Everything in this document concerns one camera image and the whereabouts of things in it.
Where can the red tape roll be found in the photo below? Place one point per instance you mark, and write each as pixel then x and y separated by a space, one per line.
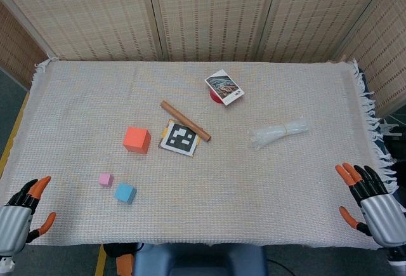
pixel 215 97

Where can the right robot hand silver orange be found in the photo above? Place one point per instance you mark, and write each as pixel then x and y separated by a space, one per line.
pixel 380 212

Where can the orange cube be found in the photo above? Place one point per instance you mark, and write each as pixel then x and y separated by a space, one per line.
pixel 135 139

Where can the white woven tablecloth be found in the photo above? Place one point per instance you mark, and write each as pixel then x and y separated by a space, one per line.
pixel 222 193

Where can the blue cube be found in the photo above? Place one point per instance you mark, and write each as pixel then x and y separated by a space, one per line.
pixel 124 193

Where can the black white marker card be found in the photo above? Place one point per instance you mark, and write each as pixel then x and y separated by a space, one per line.
pixel 179 139

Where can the orange box under table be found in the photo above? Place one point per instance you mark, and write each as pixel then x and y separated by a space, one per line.
pixel 124 265

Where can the pink small cube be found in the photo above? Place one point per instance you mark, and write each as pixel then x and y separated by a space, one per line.
pixel 105 179

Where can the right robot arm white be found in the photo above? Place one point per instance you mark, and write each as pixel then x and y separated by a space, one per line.
pixel 396 261

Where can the left robot hand silver orange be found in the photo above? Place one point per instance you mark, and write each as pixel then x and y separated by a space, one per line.
pixel 14 222

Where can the black equipment beside table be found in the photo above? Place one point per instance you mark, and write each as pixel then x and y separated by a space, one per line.
pixel 395 147

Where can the photo print card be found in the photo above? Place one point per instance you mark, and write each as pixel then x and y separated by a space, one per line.
pixel 224 87

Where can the brown wooden rod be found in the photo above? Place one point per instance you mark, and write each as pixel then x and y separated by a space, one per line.
pixel 185 120

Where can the bamboo folding screen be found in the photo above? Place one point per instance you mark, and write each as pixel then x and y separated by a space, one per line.
pixel 203 12

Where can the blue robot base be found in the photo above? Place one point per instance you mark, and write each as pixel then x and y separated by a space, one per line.
pixel 200 261

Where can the clear plastic straw bundle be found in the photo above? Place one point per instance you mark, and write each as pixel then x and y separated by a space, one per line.
pixel 279 131

